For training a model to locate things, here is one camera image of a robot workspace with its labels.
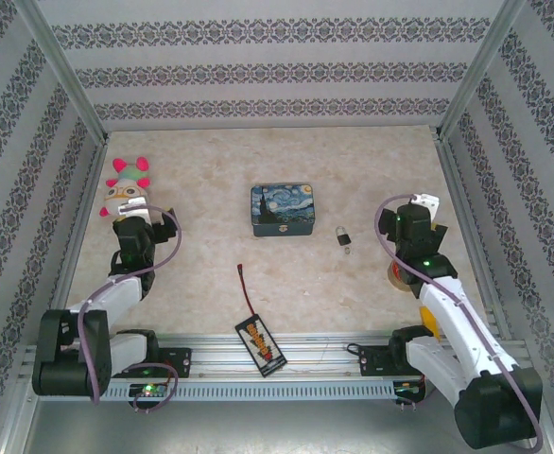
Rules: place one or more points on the black connector board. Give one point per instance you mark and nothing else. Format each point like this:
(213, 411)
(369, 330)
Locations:
(260, 347)

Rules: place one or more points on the yellow block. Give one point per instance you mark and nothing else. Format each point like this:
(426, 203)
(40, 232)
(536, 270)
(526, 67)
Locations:
(429, 321)

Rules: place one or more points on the aluminium side rail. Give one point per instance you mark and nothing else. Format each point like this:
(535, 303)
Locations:
(474, 236)
(78, 236)

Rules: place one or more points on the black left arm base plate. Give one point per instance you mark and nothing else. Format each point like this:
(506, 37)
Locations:
(180, 361)

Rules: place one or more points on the white plush toy pink limbs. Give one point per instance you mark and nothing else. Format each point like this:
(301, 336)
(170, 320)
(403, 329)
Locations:
(126, 189)

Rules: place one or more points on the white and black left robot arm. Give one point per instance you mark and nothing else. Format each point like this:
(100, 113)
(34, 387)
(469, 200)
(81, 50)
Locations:
(116, 293)

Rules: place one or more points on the aluminium mounting rail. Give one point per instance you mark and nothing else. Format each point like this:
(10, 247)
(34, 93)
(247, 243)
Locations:
(315, 340)

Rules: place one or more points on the small dark padlock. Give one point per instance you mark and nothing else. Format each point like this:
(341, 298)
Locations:
(342, 239)

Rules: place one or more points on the aluminium frame post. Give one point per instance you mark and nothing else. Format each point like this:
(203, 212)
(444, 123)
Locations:
(478, 71)
(66, 75)

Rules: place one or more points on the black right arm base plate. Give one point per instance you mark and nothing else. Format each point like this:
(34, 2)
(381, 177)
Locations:
(374, 361)

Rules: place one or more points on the small circuit board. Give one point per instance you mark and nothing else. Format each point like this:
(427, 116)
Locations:
(407, 389)
(148, 390)

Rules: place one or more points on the round tin with red lid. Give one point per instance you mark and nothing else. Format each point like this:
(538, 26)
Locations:
(395, 276)

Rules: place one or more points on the starry night tin box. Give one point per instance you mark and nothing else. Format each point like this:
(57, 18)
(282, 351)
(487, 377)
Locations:
(282, 208)

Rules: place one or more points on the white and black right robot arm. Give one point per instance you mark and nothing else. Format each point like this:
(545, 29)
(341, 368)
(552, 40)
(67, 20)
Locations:
(456, 321)

